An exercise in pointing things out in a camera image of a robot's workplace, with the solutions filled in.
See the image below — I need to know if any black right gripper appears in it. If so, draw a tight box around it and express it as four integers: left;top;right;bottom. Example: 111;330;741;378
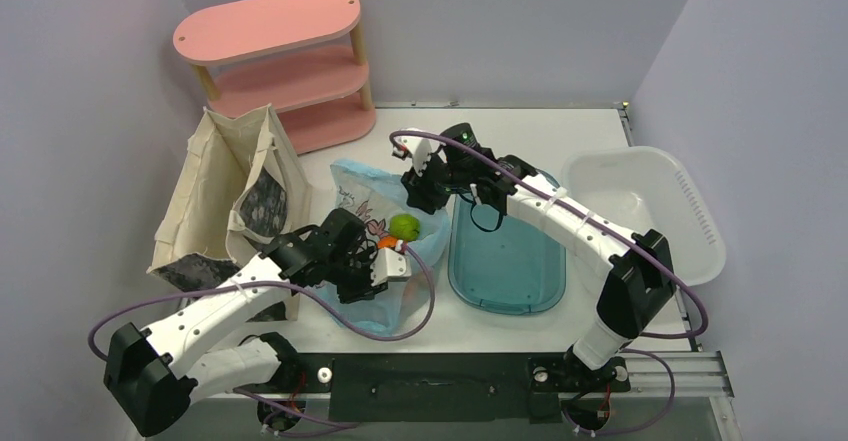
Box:
403;150;471;213

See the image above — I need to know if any light blue plastic grocery bag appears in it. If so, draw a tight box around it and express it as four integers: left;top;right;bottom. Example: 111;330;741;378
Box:
317;159;451;336

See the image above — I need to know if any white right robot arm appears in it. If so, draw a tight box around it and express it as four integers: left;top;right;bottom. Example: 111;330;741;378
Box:
389;123;678;390

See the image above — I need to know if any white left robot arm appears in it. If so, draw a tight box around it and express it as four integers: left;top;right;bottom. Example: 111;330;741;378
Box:
104;208;411;437

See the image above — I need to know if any red-orange fruit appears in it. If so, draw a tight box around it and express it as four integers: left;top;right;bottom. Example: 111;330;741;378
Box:
377;236;399;250

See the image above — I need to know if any green round fruit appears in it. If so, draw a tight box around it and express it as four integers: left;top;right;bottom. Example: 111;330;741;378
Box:
389;213;421;242

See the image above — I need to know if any teal transparent plastic tub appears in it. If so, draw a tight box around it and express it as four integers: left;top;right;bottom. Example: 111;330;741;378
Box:
448;198;566;315

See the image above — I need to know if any beige canvas tote bag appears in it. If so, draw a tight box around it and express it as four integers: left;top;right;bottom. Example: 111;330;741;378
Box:
148;106;312;292

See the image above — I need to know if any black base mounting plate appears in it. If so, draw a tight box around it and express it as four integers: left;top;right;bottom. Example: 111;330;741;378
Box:
253;353;631;423

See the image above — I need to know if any pink three-tier shelf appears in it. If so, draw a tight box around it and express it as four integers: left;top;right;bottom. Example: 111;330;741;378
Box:
173;0;376;154

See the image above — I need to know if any white plastic basket tub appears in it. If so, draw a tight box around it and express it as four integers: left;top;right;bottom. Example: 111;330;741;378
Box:
561;146;727;286

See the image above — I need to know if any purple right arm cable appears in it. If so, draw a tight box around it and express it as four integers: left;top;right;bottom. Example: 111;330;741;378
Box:
388;129;709;438

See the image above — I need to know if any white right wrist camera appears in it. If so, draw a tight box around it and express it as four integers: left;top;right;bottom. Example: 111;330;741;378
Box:
389;128;442;177

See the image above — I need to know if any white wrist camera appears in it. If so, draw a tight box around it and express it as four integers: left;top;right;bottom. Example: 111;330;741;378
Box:
370;247;411;287
389;128;442;177

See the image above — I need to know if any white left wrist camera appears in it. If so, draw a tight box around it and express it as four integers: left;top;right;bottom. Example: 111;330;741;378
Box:
370;247;411;287

